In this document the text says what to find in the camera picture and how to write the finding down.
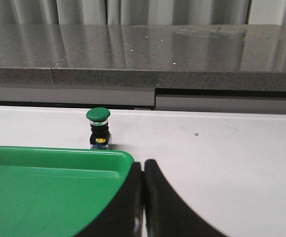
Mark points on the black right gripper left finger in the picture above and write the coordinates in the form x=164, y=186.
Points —
x=123, y=216

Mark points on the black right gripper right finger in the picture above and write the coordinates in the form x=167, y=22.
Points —
x=167, y=215

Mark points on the green mushroom push button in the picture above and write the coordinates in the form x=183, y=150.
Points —
x=100, y=137

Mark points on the green plastic tray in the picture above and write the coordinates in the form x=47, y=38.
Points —
x=54, y=192

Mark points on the grey stone counter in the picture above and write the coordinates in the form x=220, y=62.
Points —
x=203, y=68

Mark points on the grey pleated curtain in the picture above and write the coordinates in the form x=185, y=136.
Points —
x=143, y=12

